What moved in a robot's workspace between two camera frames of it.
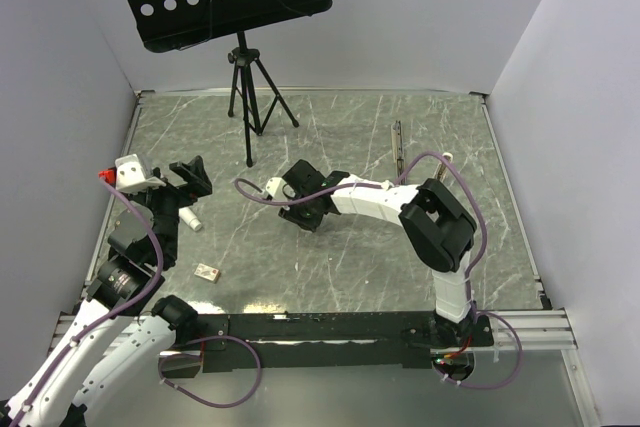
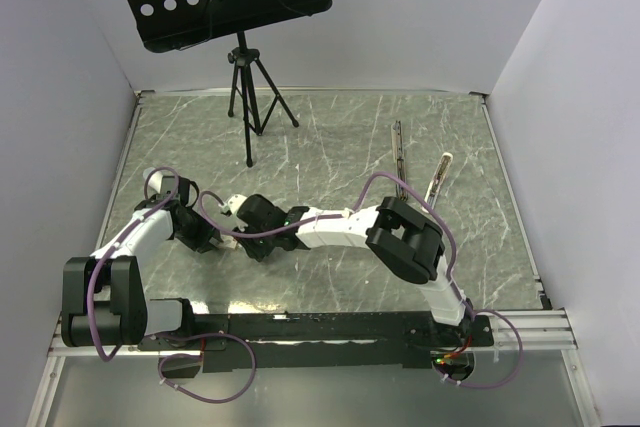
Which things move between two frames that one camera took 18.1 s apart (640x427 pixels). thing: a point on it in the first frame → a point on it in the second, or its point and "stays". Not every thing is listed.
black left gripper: x=200 y=177 → x=201 y=241
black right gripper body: x=303 y=214 → x=260 y=247
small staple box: x=208 y=272 → x=229 y=242
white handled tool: x=442 y=169 stays
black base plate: x=330 y=341 stays
